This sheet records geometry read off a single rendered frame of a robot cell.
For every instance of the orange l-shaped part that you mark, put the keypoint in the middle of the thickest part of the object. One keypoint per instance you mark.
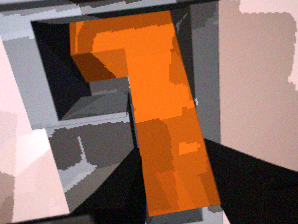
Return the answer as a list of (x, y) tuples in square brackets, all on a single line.
[(176, 169)]

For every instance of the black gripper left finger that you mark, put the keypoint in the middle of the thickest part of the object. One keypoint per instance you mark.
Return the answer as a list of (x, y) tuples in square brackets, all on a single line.
[(120, 199)]

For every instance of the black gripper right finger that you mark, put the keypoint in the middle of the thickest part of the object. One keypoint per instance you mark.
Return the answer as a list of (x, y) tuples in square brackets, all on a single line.
[(253, 191)]

